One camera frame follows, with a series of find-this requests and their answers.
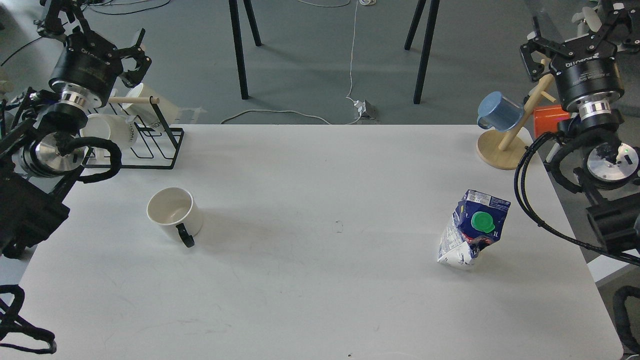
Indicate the black table leg left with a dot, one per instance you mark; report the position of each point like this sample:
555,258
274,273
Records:
236,32

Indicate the blue white milk carton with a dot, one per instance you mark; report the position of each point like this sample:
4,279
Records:
476,223

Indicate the cream mug on rack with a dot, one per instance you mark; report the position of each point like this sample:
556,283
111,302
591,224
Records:
146,111

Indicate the black table leg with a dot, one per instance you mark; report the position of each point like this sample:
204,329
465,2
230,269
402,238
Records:
236,32
432,16

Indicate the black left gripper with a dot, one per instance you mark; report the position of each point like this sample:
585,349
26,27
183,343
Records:
81,65

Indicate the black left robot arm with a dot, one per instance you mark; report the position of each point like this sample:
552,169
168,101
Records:
42,153

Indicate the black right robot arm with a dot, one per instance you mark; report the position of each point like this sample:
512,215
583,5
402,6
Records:
590,156

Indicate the blue mug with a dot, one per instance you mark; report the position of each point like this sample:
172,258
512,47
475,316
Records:
498,112

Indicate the black wire mug rack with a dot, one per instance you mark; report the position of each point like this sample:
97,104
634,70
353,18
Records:
155,149

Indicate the white power plug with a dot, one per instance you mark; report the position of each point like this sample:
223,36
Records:
364,110

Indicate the black table leg right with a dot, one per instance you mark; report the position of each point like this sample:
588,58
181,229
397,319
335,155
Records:
432,16

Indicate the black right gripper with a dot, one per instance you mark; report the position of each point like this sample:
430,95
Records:
587,75

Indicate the wooden mug tree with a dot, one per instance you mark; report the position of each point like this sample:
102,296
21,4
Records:
504,150

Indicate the orange mug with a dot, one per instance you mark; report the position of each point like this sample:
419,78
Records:
547,117

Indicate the white mug black handle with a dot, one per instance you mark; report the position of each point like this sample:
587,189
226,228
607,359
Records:
175,212

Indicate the white mug on rack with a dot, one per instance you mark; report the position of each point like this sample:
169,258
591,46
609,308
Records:
112,127

